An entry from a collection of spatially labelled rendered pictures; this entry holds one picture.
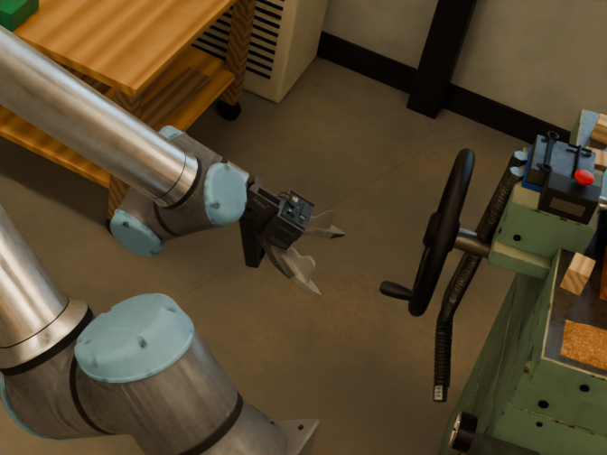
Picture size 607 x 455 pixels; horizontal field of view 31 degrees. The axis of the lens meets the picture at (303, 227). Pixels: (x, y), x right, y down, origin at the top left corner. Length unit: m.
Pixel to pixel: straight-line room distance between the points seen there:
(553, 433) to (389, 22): 1.79
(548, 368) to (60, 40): 1.40
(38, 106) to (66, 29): 1.11
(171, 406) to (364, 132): 1.92
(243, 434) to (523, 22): 1.95
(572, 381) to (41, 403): 0.74
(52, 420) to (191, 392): 0.24
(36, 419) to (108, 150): 0.39
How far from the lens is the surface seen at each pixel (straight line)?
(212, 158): 1.80
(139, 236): 1.71
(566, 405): 1.76
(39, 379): 1.56
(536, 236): 1.75
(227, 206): 1.61
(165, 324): 1.43
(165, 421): 1.45
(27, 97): 1.47
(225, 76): 3.05
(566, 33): 3.19
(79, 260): 2.78
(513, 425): 1.82
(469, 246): 1.83
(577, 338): 1.63
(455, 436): 1.76
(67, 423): 1.58
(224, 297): 2.73
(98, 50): 2.53
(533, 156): 1.74
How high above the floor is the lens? 2.08
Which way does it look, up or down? 45 degrees down
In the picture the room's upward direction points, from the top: 13 degrees clockwise
